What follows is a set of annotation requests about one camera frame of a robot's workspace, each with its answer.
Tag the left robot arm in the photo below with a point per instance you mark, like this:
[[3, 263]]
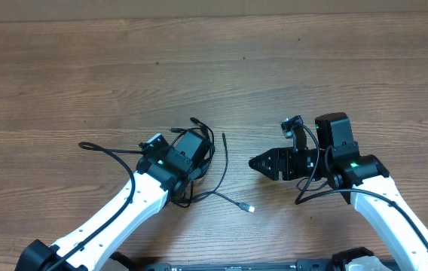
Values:
[[161, 176]]

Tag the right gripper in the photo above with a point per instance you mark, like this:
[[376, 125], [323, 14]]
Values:
[[274, 159]]

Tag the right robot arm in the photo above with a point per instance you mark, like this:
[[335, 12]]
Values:
[[328, 159]]

